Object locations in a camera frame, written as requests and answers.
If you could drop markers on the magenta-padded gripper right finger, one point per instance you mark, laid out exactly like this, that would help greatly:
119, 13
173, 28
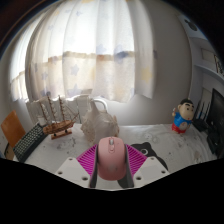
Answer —
137, 161

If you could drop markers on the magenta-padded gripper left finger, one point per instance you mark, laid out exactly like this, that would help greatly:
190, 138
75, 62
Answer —
86, 161

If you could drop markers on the pink computer mouse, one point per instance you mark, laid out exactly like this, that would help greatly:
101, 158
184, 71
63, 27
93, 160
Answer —
111, 160

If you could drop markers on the black cat-shaped mouse pad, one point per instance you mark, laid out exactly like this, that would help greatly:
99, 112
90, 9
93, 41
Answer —
151, 151

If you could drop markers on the large white conch shell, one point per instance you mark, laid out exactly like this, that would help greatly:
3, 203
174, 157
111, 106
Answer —
100, 126

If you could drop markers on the wooden model sailing ship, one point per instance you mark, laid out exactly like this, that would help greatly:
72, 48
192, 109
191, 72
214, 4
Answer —
60, 126

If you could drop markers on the white printed tablecloth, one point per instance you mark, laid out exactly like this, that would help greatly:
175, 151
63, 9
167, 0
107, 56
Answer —
180, 146

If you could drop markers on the white radiator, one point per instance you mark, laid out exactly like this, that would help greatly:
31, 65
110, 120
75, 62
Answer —
83, 103

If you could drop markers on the black mechanical keyboard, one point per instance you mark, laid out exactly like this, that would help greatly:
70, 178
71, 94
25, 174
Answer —
28, 141

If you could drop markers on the cartoon boy figurine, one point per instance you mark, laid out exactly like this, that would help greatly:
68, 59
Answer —
182, 118

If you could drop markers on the black router with antennas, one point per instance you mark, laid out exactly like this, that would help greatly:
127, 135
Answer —
201, 125

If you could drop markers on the orange wooden chair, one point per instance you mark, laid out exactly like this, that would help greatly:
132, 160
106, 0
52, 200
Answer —
12, 128

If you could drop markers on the black computer monitor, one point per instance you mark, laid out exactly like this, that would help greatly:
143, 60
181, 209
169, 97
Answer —
217, 116

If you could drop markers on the sheer white star-print curtain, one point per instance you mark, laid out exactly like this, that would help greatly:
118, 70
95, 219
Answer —
90, 50

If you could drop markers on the white wall shelf unit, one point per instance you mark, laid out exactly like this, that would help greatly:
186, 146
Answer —
206, 63

